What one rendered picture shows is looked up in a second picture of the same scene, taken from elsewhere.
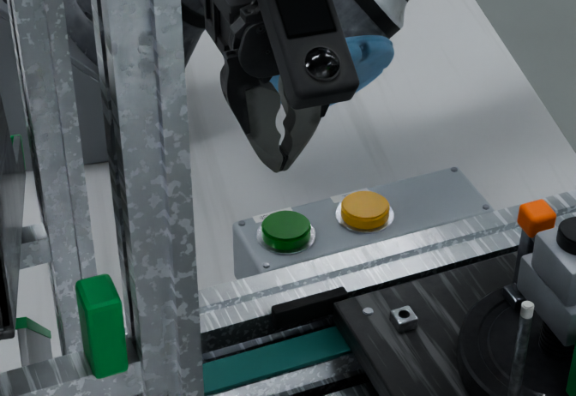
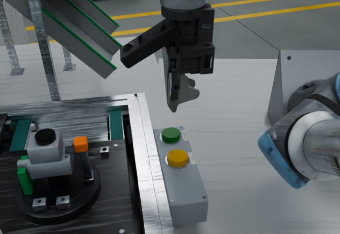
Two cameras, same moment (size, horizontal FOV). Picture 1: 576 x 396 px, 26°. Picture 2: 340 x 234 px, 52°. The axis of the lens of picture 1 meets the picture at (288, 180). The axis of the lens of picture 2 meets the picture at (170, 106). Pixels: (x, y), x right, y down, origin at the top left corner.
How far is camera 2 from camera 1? 1.06 m
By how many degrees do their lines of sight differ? 78
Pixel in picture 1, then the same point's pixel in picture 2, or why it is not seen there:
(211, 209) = (244, 160)
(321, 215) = (180, 147)
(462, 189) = (188, 196)
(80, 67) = (281, 93)
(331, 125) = (312, 210)
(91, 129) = (276, 118)
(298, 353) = (115, 137)
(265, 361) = (116, 129)
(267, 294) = (143, 130)
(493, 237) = (150, 198)
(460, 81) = not seen: outside the picture
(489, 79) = not seen: outside the picture
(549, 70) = not seen: outside the picture
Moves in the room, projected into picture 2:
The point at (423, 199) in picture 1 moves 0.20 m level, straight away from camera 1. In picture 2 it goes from (183, 181) to (299, 211)
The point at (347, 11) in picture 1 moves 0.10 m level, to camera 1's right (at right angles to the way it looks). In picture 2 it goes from (283, 133) to (287, 176)
